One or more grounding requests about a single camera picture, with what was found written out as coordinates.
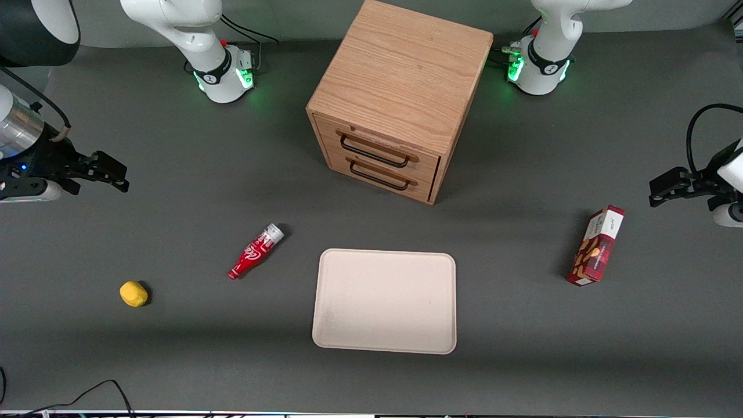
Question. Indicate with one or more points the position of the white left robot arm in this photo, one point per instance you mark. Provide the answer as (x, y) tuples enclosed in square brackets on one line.
[(548, 52)]

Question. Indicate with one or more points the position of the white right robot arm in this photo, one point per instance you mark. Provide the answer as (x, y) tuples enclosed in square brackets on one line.
[(191, 35)]

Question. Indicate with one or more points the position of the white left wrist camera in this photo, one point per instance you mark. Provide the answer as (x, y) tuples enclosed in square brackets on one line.
[(730, 216)]

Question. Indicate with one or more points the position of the red cola bottle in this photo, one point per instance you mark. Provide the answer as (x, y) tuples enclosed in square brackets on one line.
[(251, 255)]

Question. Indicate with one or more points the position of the yellow lemon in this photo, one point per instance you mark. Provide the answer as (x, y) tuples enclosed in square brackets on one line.
[(133, 294)]

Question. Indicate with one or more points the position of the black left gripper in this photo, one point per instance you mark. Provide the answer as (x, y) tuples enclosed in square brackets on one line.
[(709, 174)]

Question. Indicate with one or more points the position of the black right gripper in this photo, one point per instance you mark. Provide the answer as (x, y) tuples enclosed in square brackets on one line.
[(49, 159)]

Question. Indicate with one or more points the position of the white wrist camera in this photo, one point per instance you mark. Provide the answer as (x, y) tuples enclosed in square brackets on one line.
[(730, 216), (29, 193)]

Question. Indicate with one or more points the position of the wooden drawer cabinet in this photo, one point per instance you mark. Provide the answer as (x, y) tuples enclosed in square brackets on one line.
[(400, 64)]

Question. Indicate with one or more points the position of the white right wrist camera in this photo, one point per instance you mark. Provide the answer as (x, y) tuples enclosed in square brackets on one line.
[(29, 193)]

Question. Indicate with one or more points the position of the red cookie box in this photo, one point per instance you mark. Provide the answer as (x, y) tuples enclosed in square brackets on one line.
[(597, 249)]

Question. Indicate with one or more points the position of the beige plastic tray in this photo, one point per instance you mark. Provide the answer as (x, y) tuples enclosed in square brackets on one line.
[(384, 302)]

